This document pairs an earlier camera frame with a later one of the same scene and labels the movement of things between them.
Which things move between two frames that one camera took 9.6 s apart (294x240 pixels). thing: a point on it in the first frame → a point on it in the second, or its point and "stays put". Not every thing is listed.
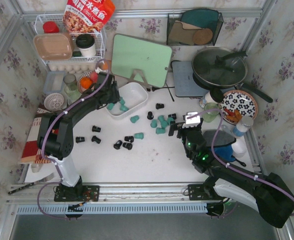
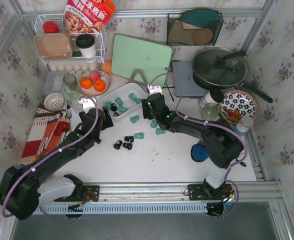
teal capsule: (139, 135) stays put
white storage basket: (134, 95) stays put
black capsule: (118, 144) stays put
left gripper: (113, 91) → (106, 117)
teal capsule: (134, 118) stays put
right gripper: (180, 129) → (147, 109)
